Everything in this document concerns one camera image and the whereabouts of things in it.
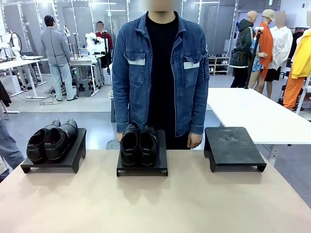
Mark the person's right hand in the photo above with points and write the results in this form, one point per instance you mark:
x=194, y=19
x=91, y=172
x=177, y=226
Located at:
x=119, y=138

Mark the person's left hand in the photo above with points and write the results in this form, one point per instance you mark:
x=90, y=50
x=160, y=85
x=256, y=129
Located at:
x=195, y=140

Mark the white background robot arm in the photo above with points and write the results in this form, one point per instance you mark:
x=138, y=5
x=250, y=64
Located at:
x=92, y=43

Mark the person's right forearm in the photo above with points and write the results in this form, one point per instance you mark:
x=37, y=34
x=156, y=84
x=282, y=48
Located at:
x=121, y=106

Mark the person's left forearm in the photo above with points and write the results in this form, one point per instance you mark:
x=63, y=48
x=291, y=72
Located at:
x=198, y=109

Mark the black shoe stand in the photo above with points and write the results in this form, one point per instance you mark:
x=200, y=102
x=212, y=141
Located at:
x=160, y=157
x=73, y=155
x=233, y=148

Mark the person in denim jacket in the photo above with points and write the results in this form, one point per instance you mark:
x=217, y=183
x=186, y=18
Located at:
x=160, y=72

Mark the black pole stand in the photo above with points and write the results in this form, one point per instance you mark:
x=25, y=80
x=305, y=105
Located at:
x=106, y=48

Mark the person in red top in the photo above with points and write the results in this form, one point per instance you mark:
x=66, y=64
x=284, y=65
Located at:
x=108, y=40

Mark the dark grey step stool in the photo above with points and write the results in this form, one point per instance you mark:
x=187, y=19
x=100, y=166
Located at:
x=113, y=111

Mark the grey plastic stool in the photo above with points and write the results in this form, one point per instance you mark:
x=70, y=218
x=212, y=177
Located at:
x=83, y=86

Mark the large white table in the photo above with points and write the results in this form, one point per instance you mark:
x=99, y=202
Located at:
x=255, y=114

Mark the wooden shoe rack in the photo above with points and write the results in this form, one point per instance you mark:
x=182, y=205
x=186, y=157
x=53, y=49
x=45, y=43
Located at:
x=219, y=65

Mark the white workbench desk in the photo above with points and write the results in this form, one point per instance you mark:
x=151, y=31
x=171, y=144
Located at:
x=85, y=61

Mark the silver laptop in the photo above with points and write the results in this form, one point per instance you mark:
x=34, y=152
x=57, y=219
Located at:
x=83, y=51

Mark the mannequin in dark green coat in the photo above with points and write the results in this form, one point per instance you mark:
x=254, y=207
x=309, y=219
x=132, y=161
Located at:
x=243, y=48

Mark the man in grey jacket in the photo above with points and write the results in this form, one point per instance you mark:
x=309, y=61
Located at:
x=56, y=48

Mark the bystander in blue jeans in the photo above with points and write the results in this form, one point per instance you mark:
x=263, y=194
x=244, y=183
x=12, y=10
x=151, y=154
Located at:
x=9, y=145

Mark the mannequin in orange with cap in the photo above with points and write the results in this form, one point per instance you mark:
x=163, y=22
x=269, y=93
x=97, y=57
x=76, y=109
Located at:
x=263, y=48

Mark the white standing desk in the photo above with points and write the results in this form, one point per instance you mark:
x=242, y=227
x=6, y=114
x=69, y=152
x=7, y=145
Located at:
x=22, y=64

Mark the black hanging garment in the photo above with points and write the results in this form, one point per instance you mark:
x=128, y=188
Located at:
x=4, y=94

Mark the mannequin in yellow and orange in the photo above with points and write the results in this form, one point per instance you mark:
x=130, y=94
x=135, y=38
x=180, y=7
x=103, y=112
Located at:
x=298, y=68

